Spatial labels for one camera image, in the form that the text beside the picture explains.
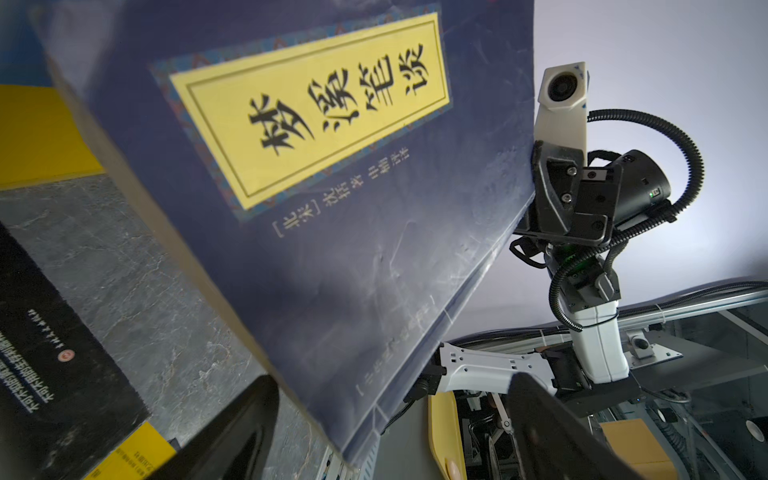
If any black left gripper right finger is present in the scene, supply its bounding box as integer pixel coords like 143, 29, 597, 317
506, 373, 640, 480

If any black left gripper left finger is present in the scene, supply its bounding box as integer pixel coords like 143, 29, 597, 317
150, 375, 280, 479

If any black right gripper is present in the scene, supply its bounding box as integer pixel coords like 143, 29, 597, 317
530, 140, 623, 246

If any yellow cartoon cover book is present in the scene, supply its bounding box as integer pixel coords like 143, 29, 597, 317
86, 422, 176, 480

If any black book orange title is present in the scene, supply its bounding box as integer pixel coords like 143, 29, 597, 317
1, 229, 149, 479

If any blue book of fan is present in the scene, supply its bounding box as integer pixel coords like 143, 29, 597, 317
30, 1, 535, 466

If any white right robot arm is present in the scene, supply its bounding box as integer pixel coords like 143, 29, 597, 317
405, 109, 705, 405

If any yellow wooden bookshelf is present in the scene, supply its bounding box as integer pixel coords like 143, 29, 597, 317
0, 0, 106, 192

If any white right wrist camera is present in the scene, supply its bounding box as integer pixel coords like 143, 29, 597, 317
534, 62, 590, 166

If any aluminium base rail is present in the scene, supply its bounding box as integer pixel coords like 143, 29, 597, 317
455, 281, 768, 373

